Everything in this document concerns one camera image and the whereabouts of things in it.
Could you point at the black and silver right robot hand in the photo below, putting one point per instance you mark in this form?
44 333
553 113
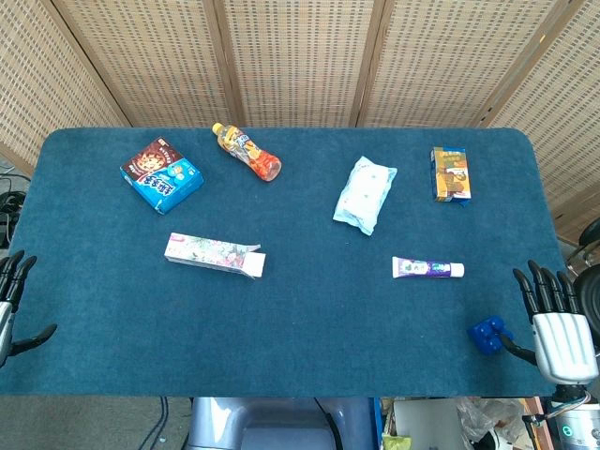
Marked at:
561 342

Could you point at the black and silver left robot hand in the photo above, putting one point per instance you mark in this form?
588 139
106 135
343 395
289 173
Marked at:
5 323

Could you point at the purple white tube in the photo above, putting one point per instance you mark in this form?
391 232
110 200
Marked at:
422 268

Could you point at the pink floral long box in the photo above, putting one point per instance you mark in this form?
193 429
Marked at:
211 253

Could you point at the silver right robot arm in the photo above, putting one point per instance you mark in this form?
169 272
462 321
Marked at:
574 419

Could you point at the orange blue small carton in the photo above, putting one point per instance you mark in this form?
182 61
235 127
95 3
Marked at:
451 175

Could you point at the blue cookie box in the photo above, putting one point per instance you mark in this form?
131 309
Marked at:
161 175

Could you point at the orange drink bottle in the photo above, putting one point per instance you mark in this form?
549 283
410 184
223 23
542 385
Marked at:
248 152

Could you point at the black chair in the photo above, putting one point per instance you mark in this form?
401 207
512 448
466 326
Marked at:
588 281

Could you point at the blue toy block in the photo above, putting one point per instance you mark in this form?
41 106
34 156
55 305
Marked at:
487 334

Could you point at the clear plastic bag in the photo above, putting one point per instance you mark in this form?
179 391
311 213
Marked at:
487 419

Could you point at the white board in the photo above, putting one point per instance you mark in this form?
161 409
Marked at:
426 422

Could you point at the light blue wipes pack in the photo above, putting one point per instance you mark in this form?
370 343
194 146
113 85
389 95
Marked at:
364 194

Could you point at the blue table carpet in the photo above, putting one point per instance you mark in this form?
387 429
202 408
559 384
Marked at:
290 319

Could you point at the grey robot torso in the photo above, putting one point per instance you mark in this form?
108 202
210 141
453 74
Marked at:
281 424

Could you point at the woven folding screen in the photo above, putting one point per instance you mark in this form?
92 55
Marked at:
300 56

